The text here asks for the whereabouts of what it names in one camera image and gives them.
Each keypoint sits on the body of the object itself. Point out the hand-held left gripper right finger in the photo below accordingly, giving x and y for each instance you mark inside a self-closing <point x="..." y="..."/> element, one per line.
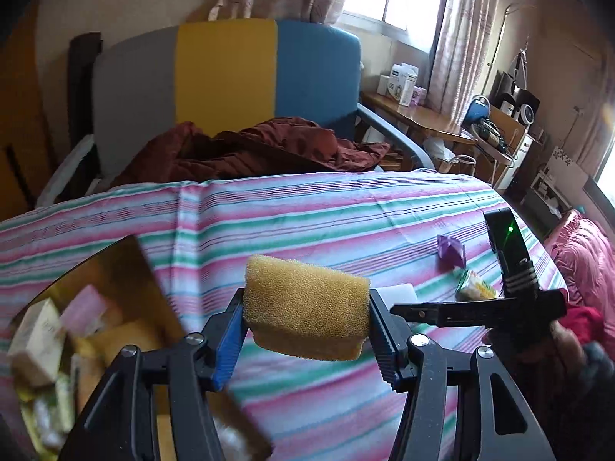
<point x="387" y="345"/>

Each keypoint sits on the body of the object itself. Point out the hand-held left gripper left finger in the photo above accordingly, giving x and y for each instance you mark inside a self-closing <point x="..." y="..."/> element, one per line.
<point x="226" y="336"/>

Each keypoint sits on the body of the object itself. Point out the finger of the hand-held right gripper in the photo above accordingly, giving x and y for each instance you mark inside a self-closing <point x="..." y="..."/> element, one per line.
<point x="447" y="313"/>

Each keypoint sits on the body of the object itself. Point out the yellow sponge slab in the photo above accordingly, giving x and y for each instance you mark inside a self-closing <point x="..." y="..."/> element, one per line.
<point x="307" y="307"/>

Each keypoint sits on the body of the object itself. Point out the cardboard box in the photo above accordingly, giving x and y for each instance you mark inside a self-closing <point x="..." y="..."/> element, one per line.
<point x="110" y="269"/>

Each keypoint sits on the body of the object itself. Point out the cracker packet green yellow label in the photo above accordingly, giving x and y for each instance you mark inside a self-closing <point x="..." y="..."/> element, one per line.
<point x="475" y="288"/>

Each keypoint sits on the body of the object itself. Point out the white foam block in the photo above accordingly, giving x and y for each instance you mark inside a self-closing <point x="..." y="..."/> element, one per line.
<point x="399" y="294"/>

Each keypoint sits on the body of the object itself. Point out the purple wrapper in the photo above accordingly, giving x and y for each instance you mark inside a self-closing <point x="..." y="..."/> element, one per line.
<point x="451" y="252"/>

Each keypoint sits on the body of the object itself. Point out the pink blanket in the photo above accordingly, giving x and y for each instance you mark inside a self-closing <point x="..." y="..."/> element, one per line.
<point x="586" y="259"/>

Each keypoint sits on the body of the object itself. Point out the red cloth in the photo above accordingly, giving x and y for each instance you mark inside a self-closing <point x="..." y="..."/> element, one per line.
<point x="586" y="321"/>

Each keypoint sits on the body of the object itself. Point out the cluttered cabinet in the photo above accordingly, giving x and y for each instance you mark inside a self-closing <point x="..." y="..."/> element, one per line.
<point x="516" y="120"/>

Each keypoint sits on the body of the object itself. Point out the pale pink box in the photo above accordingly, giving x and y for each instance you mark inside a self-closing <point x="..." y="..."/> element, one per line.
<point x="85" y="308"/>

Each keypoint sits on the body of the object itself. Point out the striped bedsheet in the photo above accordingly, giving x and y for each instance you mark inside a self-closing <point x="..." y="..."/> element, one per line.
<point x="312" y="211"/>

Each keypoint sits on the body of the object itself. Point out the blue round bag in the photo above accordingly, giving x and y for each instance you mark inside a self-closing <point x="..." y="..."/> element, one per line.
<point x="475" y="113"/>

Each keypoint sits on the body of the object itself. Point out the wooden desk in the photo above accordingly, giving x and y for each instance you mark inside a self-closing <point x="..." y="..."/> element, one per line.
<point x="423" y="122"/>

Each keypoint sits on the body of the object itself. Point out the cream box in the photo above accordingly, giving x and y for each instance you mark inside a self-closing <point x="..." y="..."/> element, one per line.
<point x="36" y="341"/>

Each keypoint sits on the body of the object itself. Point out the maroon jacket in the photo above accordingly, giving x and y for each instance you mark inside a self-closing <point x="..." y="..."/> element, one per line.
<point x="269" y="151"/>

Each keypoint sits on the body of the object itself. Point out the white box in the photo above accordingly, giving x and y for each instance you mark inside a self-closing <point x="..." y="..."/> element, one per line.
<point x="402" y="84"/>
<point x="387" y="84"/>

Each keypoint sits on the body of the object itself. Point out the grey yellow blue chair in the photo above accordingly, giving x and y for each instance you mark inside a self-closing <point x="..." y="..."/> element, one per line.
<point x="226" y="72"/>

